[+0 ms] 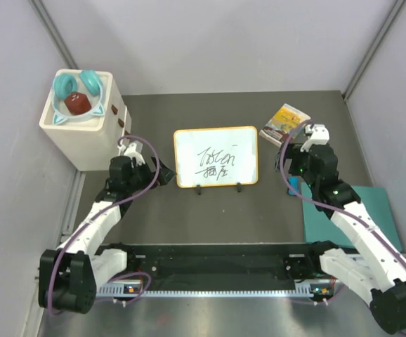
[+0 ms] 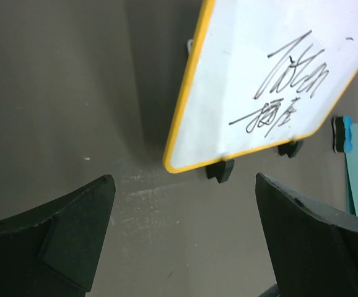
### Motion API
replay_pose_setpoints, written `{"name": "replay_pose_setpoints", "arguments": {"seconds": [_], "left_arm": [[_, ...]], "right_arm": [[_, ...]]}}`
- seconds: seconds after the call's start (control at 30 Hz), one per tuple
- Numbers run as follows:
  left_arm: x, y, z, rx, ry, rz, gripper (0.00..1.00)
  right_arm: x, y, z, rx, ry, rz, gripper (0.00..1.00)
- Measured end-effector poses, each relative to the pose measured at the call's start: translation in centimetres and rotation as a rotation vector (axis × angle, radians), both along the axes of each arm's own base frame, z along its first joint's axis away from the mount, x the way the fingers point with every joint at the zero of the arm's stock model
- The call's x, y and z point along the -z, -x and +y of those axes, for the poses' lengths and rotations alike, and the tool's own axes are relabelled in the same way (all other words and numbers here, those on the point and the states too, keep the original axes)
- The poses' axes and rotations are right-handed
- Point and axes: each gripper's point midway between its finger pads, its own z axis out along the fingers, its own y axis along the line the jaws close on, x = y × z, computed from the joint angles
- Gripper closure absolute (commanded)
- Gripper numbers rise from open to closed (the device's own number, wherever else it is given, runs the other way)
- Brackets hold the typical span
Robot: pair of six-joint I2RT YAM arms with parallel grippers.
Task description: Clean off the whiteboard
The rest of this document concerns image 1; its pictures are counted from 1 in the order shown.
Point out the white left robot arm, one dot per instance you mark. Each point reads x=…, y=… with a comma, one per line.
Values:
x=70, y=275

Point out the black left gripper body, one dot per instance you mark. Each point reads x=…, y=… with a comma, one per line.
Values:
x=142, y=176

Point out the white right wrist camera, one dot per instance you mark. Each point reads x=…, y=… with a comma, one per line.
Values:
x=317, y=134

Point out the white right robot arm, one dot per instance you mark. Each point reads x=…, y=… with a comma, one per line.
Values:
x=381, y=281

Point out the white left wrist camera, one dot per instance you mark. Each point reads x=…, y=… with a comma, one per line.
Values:
x=133, y=151

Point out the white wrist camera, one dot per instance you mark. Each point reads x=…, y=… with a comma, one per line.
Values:
x=317, y=134
x=133, y=151

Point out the blue whiteboard eraser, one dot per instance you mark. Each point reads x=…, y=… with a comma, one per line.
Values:
x=294, y=183

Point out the dark red box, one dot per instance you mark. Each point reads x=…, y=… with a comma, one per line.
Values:
x=77, y=103

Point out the grey slotted cable duct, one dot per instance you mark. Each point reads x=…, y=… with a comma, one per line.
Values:
x=116, y=290

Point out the white drawer cabinet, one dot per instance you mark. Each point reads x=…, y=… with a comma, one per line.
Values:
x=90, y=145

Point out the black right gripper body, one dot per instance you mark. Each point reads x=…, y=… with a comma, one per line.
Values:
x=298, y=164

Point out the yellow picture book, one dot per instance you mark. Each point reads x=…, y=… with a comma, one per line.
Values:
x=280, y=125

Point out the yellow framed whiteboard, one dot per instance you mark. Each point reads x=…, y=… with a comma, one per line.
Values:
x=212, y=157

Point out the teal cat-ear headphones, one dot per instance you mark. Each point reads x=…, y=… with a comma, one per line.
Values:
x=64, y=84

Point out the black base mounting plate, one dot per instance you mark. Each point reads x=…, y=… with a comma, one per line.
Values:
x=224, y=267

